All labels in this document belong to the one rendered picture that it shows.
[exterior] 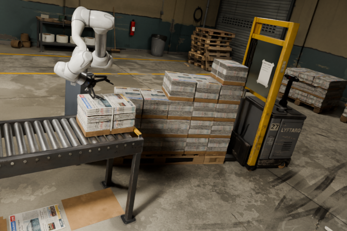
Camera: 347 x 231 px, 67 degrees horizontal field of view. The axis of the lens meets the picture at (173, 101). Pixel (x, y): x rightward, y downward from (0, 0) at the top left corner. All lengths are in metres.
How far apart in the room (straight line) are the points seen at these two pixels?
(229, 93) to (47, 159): 2.05
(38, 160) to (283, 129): 2.75
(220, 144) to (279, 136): 0.75
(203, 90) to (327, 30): 6.57
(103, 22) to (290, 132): 2.60
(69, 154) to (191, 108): 1.56
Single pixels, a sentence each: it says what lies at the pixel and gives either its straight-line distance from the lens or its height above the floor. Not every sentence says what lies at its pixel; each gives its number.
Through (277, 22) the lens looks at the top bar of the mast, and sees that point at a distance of 3.30.
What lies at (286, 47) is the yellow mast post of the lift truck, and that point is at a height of 1.59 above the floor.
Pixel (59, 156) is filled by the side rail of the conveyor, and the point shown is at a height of 0.77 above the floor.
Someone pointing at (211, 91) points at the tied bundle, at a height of 0.97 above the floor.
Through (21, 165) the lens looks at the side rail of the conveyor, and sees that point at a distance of 1.85.
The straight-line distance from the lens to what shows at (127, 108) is 2.00.
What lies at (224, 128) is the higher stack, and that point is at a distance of 3.27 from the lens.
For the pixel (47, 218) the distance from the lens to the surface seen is 2.56.
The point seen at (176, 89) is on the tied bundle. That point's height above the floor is 0.96.
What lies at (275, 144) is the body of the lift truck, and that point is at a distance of 3.61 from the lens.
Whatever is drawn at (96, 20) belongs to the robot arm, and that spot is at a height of 1.59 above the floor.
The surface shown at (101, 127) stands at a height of 0.87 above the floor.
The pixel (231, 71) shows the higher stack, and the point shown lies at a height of 1.23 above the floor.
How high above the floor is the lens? 1.78
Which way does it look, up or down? 19 degrees down
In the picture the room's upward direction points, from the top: 10 degrees clockwise
